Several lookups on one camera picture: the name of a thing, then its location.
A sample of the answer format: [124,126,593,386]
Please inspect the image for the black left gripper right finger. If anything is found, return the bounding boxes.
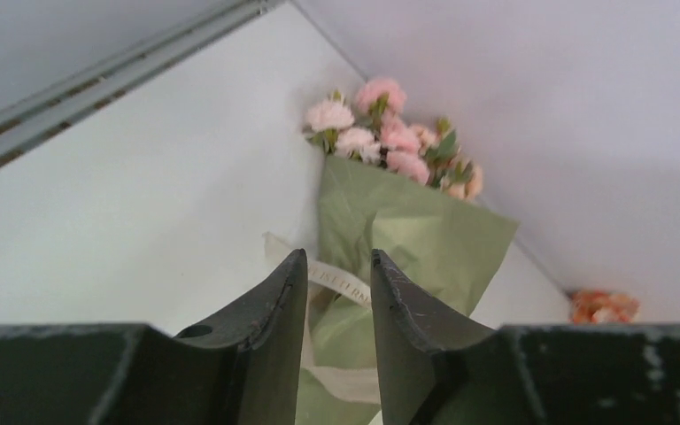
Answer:
[371,250,680,424]

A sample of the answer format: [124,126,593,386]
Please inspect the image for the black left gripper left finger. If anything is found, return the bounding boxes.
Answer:
[0,250,308,424]

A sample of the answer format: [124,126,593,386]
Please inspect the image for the pink flower bouquet green wrap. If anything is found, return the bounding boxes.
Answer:
[296,78,518,424]

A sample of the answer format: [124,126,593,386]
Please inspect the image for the orange floral cloth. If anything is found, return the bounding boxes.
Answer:
[570,290,640,324]

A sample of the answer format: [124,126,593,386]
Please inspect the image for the aluminium frame rail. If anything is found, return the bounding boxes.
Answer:
[0,1,278,166]

